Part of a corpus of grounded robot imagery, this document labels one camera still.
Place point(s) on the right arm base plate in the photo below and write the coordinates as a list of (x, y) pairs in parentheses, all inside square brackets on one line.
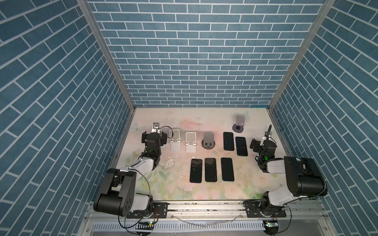
[(256, 209)]

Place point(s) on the black phone cracked screen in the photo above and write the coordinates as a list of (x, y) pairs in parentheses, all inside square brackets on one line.
[(228, 141)]

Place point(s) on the black phone teal edge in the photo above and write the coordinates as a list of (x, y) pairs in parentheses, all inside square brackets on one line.
[(241, 146)]

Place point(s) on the aluminium corner post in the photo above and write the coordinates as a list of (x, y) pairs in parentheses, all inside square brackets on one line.
[(314, 28), (89, 16)]

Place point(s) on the left controller board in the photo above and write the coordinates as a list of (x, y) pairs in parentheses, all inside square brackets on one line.
[(144, 228)]

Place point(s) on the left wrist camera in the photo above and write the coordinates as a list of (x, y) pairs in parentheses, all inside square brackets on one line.
[(156, 128)]

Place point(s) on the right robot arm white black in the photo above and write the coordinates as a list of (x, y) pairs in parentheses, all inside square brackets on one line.
[(302, 175)]

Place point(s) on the dark round phone stand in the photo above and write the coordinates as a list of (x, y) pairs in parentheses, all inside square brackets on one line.
[(208, 141)]

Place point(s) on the right aluminium corner post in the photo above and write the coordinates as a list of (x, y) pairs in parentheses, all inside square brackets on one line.
[(314, 28)]

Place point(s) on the controller board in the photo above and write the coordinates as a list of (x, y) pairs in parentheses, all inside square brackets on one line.
[(271, 227), (144, 228)]

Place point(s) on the white stand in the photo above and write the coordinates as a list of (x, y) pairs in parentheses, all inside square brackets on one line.
[(190, 142), (168, 131), (175, 140)]

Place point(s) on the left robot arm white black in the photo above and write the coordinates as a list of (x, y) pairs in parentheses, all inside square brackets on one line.
[(117, 195)]

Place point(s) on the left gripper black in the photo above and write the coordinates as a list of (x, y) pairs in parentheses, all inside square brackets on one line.
[(162, 139)]

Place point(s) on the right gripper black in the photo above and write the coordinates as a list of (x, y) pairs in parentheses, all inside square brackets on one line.
[(258, 144)]

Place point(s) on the white vented cable duct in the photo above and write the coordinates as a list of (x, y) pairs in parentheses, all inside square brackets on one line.
[(181, 227)]

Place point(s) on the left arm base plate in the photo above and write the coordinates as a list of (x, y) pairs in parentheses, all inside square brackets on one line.
[(158, 207)]

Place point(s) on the black phone pink edge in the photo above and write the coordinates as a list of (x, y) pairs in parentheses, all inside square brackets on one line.
[(196, 171)]

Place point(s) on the left aluminium corner post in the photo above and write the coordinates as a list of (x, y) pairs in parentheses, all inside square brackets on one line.
[(89, 16)]

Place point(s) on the right controller board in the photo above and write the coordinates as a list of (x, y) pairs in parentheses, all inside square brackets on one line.
[(271, 227)]

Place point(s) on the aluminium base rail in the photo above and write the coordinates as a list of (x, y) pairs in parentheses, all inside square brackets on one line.
[(303, 218)]

